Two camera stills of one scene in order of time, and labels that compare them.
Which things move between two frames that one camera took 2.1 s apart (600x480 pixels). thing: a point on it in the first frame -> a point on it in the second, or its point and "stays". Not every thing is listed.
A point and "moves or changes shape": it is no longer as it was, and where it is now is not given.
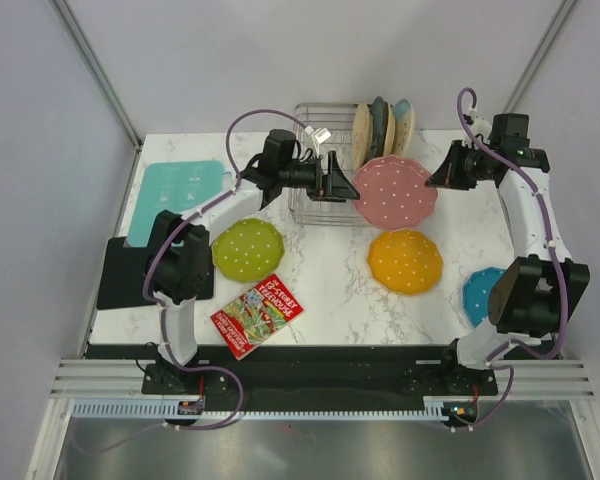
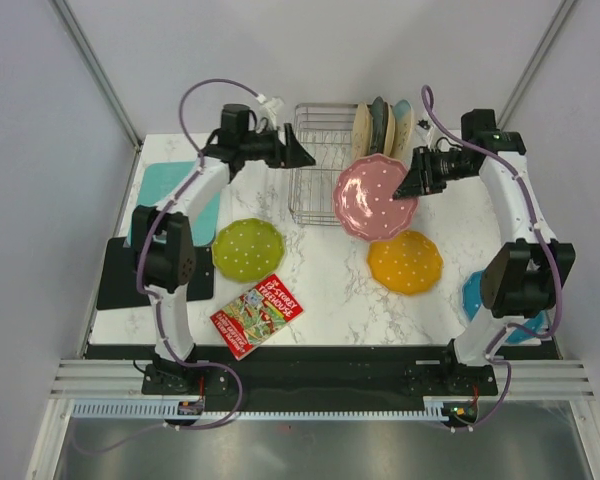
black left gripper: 333,187 -> 291,154
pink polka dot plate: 393,194 moves or changes shape
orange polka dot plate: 405,262 stays
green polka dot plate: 248,250 stays
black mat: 122,277 stays
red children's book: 260,312 stays
